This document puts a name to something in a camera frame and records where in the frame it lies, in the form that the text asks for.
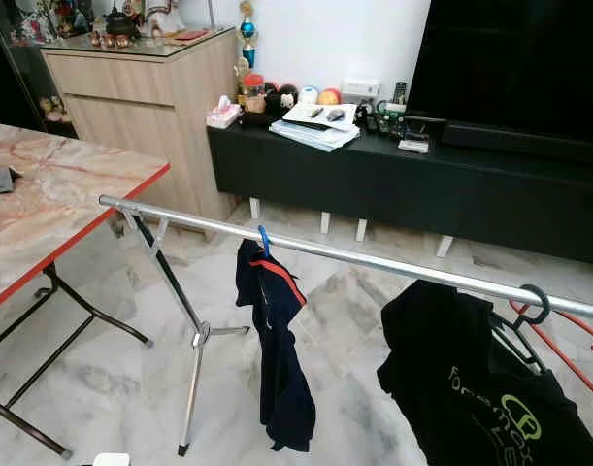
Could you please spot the black plastic hanger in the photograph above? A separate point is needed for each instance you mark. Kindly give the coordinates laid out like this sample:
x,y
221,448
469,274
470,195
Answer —
x,y
547,303

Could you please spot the black t-shirt with green print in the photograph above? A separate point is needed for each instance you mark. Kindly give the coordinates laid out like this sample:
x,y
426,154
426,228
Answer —
x,y
442,388

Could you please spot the red plastic hanger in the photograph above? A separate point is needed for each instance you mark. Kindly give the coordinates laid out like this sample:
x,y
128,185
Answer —
x,y
558,351

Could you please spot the blue plastic hanger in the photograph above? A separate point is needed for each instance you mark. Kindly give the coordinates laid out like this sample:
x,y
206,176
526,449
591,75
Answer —
x,y
264,238

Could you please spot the black soundbar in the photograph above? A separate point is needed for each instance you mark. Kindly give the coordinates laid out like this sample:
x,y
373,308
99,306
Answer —
x,y
510,141

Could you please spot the black television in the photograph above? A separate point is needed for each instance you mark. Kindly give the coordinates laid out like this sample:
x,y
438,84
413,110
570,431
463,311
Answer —
x,y
510,58

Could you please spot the small white box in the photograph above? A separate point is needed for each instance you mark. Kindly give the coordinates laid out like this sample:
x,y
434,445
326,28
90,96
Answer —
x,y
413,147

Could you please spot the silver metal clothes rack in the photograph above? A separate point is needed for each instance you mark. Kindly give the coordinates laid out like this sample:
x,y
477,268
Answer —
x,y
374,264

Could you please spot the black TV console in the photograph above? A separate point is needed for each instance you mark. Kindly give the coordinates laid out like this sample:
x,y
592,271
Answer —
x,y
374,184

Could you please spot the black remote control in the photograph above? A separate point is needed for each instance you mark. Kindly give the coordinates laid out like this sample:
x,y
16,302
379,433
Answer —
x,y
399,93

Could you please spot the white power socket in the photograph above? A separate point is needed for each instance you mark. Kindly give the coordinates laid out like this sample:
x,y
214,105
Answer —
x,y
361,89

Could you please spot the stack of white papers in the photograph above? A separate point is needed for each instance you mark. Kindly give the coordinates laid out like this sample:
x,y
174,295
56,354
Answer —
x,y
315,136

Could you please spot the navy shirt with red trim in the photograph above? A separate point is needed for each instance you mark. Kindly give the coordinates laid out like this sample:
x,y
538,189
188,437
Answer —
x,y
281,388

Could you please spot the red-lidded glass jar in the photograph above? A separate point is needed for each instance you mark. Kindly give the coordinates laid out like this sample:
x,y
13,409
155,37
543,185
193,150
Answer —
x,y
253,94

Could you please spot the pink tissue box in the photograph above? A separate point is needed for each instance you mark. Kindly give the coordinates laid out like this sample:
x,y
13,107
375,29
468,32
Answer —
x,y
223,115

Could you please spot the blue and gold trophy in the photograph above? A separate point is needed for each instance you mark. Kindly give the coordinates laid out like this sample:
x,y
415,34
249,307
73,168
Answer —
x,y
247,34

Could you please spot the red book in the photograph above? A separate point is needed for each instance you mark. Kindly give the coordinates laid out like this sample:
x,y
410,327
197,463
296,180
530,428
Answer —
x,y
190,35

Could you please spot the light wooden cabinet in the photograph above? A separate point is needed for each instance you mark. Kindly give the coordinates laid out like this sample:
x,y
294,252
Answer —
x,y
131,107

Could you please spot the dark teapot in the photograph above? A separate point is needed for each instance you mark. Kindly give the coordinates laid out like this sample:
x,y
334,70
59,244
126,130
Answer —
x,y
120,24

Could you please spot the marble-print folding table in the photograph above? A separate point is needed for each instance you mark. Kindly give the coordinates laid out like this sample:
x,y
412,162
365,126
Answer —
x,y
44,214

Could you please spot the dark grey wallet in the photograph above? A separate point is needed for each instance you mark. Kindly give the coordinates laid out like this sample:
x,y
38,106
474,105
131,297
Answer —
x,y
0,181

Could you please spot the dark glass display cabinet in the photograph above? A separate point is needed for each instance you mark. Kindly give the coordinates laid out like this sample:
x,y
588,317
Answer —
x,y
15,78

